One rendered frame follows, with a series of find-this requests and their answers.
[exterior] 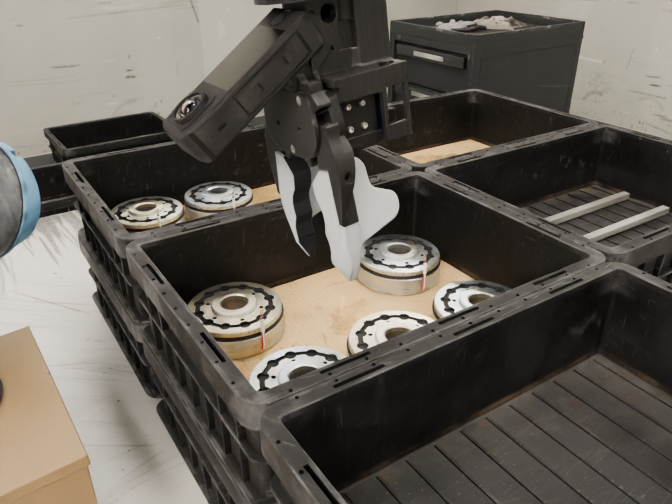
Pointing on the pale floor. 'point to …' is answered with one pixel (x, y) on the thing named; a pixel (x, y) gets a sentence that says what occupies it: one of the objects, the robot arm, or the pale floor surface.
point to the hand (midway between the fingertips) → (321, 256)
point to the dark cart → (490, 57)
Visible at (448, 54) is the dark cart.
